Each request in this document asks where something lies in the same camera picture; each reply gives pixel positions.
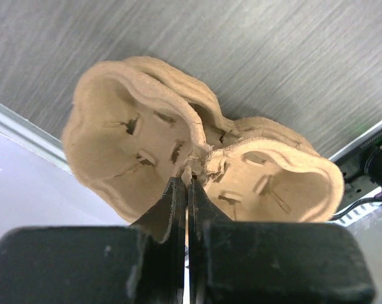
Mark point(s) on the cardboard cup carrier stack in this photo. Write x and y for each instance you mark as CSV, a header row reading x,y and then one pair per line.
x,y
205,102

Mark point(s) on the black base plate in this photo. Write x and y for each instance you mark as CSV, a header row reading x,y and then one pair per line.
x,y
373,163

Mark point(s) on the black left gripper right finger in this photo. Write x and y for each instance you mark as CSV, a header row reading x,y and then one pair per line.
x,y
271,262

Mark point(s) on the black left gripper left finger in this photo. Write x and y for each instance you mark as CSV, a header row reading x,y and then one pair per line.
x,y
139,263

